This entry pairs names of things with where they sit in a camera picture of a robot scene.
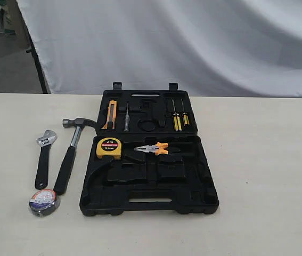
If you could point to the black plastic tool case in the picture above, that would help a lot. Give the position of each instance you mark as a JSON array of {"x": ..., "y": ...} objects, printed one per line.
[{"x": 180, "y": 181}]

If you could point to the claw hammer black grip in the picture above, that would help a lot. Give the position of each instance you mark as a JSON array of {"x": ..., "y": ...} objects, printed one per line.
[{"x": 65, "y": 170}]

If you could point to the adjustable wrench black handle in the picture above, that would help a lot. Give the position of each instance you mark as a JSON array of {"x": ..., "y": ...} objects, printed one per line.
[{"x": 45, "y": 142}]

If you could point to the black electrical tape roll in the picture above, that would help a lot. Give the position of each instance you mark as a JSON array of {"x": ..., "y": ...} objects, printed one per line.
[{"x": 44, "y": 202}]

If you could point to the clear voltage tester screwdriver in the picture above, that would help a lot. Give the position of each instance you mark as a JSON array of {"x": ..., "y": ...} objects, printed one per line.
[{"x": 127, "y": 118}]

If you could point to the large yellow black screwdriver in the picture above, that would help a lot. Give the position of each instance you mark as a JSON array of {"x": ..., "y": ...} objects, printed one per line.
[{"x": 176, "y": 118}]

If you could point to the small yellow black screwdriver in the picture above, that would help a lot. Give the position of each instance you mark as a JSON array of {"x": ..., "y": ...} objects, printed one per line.
[{"x": 185, "y": 115}]

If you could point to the orange utility knife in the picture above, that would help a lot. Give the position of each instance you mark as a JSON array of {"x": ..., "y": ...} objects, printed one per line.
[{"x": 111, "y": 116}]

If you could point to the yellow tape measure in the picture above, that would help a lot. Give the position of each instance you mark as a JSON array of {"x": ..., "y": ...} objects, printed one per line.
[{"x": 109, "y": 147}]

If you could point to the white backdrop cloth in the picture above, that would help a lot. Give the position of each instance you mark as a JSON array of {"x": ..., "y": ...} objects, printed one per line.
[{"x": 210, "y": 48}]

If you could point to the black backdrop stand pole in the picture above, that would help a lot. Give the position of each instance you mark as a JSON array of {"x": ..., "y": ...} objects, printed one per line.
[{"x": 32, "y": 50}]

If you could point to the cardboard box in background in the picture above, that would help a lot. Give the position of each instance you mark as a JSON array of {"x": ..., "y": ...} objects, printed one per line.
[{"x": 14, "y": 24}]

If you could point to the orange handled pliers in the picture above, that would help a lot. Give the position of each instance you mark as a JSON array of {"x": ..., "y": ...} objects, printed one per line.
[{"x": 158, "y": 149}]

